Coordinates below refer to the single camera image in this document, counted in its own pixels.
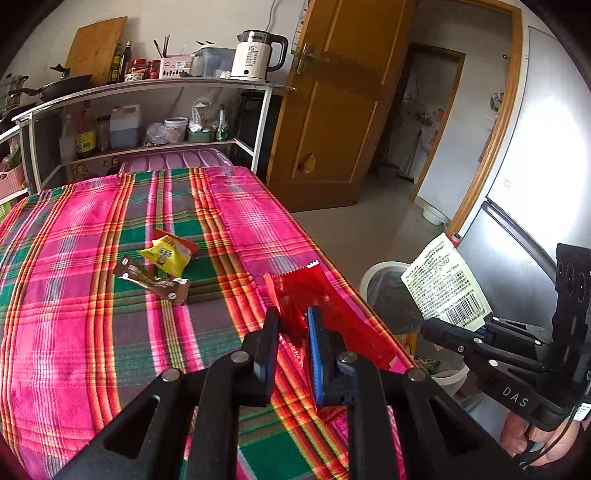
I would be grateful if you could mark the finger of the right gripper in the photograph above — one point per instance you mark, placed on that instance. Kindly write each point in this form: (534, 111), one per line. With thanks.
(452, 338)

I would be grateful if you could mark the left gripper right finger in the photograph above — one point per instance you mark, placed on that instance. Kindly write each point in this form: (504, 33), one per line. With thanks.
(343, 378)

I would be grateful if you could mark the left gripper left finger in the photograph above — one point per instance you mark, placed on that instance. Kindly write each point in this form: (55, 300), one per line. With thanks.
(242, 378)

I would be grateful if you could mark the white green noodle packet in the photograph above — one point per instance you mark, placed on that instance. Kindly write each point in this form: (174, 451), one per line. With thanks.
(443, 286)

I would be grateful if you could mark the red foil wrapper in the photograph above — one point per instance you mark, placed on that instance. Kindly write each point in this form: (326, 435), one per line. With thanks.
(295, 292)

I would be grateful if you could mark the white trash bin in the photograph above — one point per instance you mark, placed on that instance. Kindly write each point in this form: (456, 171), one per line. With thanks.
(383, 289)

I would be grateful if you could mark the person's right hand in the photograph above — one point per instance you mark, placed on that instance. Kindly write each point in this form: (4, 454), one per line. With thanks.
(516, 433)

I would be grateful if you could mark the red thermos bottle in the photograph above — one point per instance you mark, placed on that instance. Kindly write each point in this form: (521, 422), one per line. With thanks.
(456, 240)

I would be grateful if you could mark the brown chocolate bar wrapper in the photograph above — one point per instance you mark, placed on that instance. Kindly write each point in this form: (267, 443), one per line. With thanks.
(174, 290)

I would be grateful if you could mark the small yellow snack packet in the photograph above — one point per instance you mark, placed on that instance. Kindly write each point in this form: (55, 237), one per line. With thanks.
(169, 253)

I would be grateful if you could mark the silver refrigerator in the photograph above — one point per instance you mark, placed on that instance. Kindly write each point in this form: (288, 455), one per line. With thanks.
(540, 196)

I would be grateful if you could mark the pink plaid tablecloth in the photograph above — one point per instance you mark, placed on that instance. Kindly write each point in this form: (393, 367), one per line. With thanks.
(78, 343)

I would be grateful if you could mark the pink plastic tray lid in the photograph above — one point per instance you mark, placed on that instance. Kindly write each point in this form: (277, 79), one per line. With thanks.
(170, 160)

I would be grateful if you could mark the white metal shelf rack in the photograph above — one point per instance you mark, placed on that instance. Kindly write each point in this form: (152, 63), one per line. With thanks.
(145, 116)

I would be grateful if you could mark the white oil jug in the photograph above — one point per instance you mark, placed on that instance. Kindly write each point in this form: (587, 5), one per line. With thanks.
(124, 127)

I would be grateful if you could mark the dark sauce bottle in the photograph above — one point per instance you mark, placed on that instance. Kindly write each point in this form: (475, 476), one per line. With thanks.
(86, 136)

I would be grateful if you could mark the pink plastic basket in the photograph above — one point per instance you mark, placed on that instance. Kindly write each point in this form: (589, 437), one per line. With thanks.
(11, 181)

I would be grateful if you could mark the brown wooden door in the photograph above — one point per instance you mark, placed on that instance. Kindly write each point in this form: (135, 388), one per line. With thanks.
(349, 60)

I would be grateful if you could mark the white electric kettle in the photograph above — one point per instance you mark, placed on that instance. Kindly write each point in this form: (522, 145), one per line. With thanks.
(253, 55)

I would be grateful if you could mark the clear plastic storage box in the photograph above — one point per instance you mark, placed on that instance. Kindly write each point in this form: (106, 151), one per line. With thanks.
(211, 61)

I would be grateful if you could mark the pink utensil holder box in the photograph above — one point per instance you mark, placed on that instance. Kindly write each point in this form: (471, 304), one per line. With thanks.
(175, 66)

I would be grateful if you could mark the black frying pan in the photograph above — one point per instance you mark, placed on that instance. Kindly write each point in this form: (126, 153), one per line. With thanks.
(67, 85)

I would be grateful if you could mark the bamboo cutting board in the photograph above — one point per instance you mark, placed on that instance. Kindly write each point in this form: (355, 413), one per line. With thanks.
(92, 49)

